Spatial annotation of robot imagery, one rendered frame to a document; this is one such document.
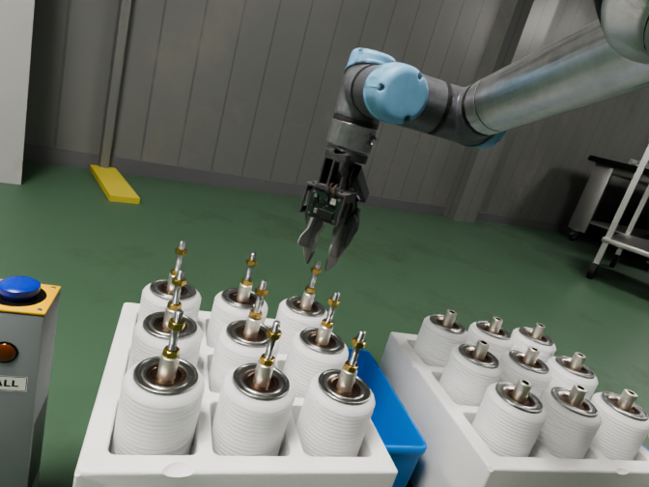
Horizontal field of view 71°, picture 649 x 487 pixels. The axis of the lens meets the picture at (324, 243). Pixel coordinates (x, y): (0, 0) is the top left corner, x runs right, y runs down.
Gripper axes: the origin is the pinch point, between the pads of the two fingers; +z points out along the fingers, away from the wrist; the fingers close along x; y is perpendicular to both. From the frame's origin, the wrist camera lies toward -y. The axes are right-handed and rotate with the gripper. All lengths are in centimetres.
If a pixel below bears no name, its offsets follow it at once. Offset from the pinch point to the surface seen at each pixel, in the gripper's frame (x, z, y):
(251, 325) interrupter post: -1.7, 7.5, 18.3
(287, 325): -0.8, 12.1, 5.3
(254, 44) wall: -124, -48, -161
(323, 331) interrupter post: 7.3, 7.4, 11.0
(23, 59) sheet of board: -151, -12, -51
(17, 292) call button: -18.5, 1.9, 42.4
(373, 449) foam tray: 21.2, 16.7, 18.9
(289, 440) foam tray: 10.9, 16.7, 25.1
